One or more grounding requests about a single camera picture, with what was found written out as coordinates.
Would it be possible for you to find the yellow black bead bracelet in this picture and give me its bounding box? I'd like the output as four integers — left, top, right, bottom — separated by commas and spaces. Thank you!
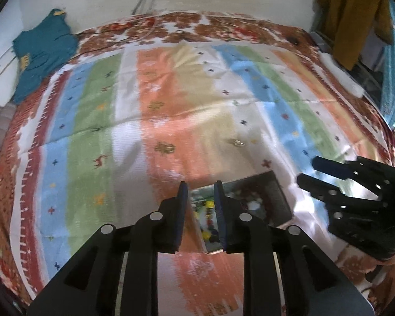
194, 200, 220, 243

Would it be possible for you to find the silver metal tin box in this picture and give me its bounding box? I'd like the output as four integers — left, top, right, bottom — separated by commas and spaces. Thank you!
190, 171, 293, 254

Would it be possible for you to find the white long object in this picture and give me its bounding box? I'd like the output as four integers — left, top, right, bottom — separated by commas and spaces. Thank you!
319, 52, 365, 98

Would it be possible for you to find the striped colourful cloth mat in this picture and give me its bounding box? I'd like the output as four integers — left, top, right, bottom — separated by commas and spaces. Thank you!
10, 41, 395, 300

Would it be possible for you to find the mustard hanging garment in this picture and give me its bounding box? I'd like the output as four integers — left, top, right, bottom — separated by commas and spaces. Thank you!
316, 0, 393, 70

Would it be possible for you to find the teal folded garment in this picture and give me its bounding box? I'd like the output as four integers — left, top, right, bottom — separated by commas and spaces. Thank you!
11, 9, 78, 105

